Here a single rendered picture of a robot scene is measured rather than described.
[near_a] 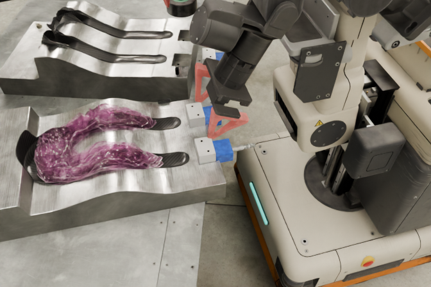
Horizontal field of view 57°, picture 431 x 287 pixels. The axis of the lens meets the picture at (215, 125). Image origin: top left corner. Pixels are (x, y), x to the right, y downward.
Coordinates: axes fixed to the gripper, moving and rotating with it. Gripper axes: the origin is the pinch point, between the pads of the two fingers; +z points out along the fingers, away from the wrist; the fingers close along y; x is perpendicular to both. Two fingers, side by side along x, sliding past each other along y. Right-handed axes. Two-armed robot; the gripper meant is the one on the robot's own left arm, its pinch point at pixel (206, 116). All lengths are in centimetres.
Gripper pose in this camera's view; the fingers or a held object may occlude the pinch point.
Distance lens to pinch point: 73.0
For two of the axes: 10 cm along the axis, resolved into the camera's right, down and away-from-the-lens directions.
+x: 8.6, 1.4, 4.9
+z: -4.4, 6.9, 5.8
